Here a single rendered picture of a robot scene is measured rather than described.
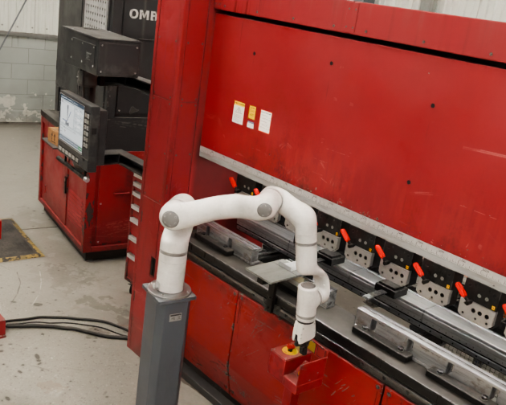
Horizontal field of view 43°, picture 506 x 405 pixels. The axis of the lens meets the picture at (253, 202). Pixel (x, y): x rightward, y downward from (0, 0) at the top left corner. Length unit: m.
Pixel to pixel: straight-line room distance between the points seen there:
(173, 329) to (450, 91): 1.51
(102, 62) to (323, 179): 1.29
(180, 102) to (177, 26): 0.40
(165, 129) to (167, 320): 1.24
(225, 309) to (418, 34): 1.77
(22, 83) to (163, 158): 6.33
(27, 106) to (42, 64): 0.64
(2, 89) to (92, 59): 6.34
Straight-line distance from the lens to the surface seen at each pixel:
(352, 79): 2.92
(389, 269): 2.87
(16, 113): 9.90
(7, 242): 5.77
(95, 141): 3.52
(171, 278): 2.76
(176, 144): 3.62
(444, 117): 2.65
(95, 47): 3.48
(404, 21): 2.76
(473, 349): 3.08
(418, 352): 2.91
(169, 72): 3.59
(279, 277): 3.11
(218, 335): 3.67
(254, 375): 3.51
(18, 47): 9.74
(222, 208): 2.60
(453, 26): 2.64
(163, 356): 2.91
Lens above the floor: 2.28
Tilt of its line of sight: 18 degrees down
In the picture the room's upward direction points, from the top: 8 degrees clockwise
